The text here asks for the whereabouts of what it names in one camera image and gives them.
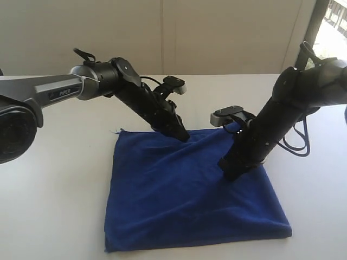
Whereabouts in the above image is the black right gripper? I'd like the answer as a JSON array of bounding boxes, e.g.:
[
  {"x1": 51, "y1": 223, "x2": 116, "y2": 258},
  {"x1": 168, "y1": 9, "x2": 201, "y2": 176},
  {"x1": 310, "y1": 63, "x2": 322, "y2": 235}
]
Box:
[{"x1": 218, "y1": 127, "x2": 277, "y2": 181}]

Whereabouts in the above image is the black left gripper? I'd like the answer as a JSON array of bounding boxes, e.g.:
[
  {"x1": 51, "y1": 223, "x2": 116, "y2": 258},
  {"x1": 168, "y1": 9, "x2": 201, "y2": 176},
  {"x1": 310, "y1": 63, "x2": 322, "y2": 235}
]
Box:
[{"x1": 146, "y1": 99, "x2": 190, "y2": 141}]

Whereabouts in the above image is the blue microfiber cloth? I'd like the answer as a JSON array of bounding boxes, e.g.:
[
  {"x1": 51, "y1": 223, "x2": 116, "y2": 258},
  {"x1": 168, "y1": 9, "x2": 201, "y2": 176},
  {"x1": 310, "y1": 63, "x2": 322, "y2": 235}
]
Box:
[{"x1": 104, "y1": 128, "x2": 292, "y2": 252}]

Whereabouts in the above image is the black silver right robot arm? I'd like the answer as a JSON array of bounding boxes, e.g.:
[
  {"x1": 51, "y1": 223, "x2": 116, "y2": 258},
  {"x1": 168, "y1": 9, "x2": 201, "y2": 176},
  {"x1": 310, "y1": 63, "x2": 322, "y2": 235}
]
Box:
[{"x1": 210, "y1": 58, "x2": 346, "y2": 181}]

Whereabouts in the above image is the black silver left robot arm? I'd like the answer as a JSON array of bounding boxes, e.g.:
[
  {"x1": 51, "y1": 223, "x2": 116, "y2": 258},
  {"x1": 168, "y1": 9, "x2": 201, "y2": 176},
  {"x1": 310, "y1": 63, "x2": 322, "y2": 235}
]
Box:
[{"x1": 1, "y1": 48, "x2": 189, "y2": 163}]

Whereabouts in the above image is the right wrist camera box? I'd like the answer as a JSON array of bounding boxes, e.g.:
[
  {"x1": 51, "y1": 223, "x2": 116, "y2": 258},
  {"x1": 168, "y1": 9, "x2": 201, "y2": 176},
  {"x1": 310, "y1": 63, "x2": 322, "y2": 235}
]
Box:
[{"x1": 210, "y1": 106, "x2": 256, "y2": 134}]

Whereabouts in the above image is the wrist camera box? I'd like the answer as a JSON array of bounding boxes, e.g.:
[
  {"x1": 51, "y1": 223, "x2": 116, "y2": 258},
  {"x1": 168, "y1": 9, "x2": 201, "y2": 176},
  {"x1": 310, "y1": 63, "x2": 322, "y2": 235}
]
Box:
[
  {"x1": 210, "y1": 106, "x2": 256, "y2": 134},
  {"x1": 153, "y1": 76, "x2": 187, "y2": 99}
]

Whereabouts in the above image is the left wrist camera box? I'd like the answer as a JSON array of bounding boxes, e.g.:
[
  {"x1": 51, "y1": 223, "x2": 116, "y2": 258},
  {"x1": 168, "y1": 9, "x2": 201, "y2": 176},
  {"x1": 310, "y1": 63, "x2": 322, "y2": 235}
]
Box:
[{"x1": 153, "y1": 76, "x2": 187, "y2": 99}]

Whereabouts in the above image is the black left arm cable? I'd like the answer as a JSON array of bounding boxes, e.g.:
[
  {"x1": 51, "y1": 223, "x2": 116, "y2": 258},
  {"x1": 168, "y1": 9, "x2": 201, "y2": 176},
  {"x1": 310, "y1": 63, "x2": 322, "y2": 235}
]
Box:
[{"x1": 140, "y1": 76, "x2": 163, "y2": 87}]

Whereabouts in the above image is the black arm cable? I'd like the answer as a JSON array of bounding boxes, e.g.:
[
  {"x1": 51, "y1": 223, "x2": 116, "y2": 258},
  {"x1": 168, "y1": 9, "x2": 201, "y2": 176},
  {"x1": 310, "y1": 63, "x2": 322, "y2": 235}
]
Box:
[
  {"x1": 140, "y1": 76, "x2": 163, "y2": 87},
  {"x1": 223, "y1": 41, "x2": 326, "y2": 158}
]

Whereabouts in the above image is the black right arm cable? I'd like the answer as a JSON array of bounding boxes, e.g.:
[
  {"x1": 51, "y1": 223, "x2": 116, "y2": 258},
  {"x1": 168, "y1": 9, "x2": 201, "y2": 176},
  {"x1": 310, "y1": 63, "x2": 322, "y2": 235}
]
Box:
[{"x1": 223, "y1": 41, "x2": 326, "y2": 158}]

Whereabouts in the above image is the dark window frame post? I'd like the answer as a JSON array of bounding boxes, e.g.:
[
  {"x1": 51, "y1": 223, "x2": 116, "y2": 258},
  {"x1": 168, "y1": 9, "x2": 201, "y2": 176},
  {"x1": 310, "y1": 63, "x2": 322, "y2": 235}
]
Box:
[{"x1": 295, "y1": 0, "x2": 329, "y2": 70}]

